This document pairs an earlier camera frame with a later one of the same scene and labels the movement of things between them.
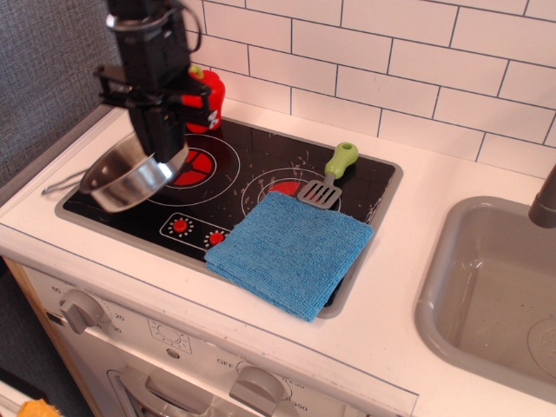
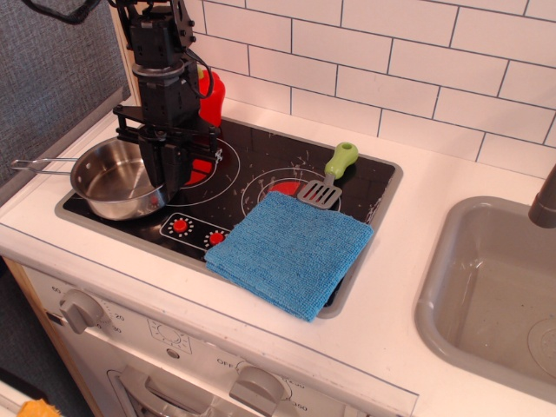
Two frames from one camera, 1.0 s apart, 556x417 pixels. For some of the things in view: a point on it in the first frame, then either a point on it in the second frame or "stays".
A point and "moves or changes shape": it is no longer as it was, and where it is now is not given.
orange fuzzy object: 38,408 stays
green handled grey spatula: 326,194 stays
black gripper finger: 143,119 to 153,152
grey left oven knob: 82,309 stays
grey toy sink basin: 488,299 stays
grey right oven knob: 257,389 stays
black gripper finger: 168,135 to 173,162
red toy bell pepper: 215,83 stays
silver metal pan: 124,177 moves or changes shape
